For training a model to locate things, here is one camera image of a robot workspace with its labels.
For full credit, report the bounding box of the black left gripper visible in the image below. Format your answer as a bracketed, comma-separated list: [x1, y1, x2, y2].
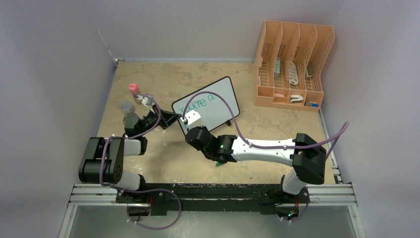
[138, 104, 181, 136]

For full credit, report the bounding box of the white whiteboard black frame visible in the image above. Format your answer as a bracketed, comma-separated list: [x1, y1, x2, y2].
[171, 76, 241, 131]

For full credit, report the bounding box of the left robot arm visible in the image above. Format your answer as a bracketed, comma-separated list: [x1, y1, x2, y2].
[78, 109, 181, 203]

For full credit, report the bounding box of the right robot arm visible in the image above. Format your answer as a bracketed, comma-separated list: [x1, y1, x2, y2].
[185, 126, 326, 202]

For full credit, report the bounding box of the clear plastic clip jar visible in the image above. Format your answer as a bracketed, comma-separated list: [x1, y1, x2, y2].
[119, 100, 135, 115]

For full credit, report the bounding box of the pink lid crayon bottle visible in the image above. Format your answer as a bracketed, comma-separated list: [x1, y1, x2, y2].
[128, 83, 143, 104]

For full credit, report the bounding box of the peach plastic file organizer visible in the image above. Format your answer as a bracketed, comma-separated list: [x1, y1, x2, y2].
[254, 20, 335, 112]

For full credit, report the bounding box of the white stapler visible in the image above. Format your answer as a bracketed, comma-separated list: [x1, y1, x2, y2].
[290, 95, 304, 104]

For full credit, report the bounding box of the white perforated object in organizer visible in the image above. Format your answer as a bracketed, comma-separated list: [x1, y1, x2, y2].
[288, 62, 299, 86]

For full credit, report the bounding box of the blue small box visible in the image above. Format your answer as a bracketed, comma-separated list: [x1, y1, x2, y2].
[305, 102, 319, 108]

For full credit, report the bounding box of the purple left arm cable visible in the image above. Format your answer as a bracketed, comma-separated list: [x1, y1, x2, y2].
[99, 94, 182, 231]

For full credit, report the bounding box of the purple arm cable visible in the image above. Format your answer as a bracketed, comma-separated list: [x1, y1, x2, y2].
[99, 94, 182, 231]
[181, 91, 350, 224]

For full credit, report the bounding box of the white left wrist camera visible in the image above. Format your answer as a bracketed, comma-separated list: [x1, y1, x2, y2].
[142, 94, 154, 107]

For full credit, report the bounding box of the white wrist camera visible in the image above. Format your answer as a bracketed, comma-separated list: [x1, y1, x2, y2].
[142, 94, 154, 107]
[181, 110, 205, 130]

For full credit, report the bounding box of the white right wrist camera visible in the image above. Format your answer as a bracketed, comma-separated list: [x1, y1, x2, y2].
[181, 110, 205, 130]

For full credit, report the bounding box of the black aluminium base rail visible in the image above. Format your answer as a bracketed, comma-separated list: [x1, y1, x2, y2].
[67, 182, 358, 218]

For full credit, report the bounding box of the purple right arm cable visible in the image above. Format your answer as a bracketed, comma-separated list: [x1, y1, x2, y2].
[181, 91, 350, 224]

